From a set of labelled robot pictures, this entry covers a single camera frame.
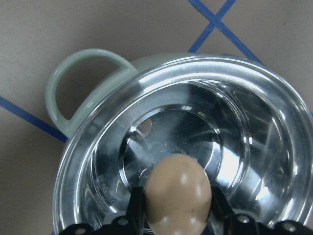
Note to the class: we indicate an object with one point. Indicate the pale green steel pot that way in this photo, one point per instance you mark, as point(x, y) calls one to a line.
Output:
point(246, 126)

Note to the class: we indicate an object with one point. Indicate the brown egg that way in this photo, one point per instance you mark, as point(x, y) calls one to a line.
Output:
point(177, 197)

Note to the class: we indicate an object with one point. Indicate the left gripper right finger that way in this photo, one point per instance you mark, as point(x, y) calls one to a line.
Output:
point(224, 221)

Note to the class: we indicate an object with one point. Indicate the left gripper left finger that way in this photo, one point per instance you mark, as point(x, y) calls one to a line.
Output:
point(132, 223)

